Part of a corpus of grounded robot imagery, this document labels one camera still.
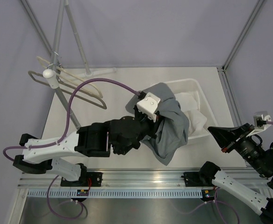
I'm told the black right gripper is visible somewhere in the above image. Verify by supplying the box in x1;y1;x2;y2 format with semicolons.
208;122;273;176

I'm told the grey-green shirt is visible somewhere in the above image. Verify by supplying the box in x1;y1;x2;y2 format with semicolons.
125;83;190;166

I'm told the white shirt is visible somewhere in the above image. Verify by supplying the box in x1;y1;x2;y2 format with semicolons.
174;91;208;137

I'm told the grey clothes hanger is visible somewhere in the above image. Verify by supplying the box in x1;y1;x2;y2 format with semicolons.
28;70;108;110

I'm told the white plastic basket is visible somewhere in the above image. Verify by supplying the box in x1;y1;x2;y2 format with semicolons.
149;78;219;140

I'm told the beige clothes hanger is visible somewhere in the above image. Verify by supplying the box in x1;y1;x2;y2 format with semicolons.
36;56;103;99

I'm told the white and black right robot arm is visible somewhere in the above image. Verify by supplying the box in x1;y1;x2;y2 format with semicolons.
198;121;273;224

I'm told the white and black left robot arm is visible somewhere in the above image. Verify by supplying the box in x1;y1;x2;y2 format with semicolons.
13;107;164;186

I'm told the grey clothes rack stand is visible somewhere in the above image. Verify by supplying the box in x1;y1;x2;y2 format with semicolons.
42;0;117;131

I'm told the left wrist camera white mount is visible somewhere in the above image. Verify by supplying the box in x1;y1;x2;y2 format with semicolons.
136;92;161;122

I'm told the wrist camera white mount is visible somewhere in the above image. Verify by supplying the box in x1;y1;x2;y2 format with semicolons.
136;92;161;122
247;111;272;137

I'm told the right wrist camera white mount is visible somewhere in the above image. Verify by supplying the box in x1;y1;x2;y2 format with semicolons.
247;111;272;137

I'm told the aluminium frame post right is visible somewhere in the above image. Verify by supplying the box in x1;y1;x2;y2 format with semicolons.
222;0;266;73

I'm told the aluminium frame post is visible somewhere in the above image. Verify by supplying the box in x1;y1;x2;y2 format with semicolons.
19;0;54;54
222;0;266;73

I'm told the aluminium mounting rail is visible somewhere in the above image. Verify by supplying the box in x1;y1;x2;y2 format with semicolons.
17;168;269;189

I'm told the white slotted cable duct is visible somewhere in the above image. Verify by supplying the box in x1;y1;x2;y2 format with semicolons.
27;188;202;198

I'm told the aluminium frame post left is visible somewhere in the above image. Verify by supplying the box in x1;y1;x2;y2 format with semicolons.
19;0;54;54

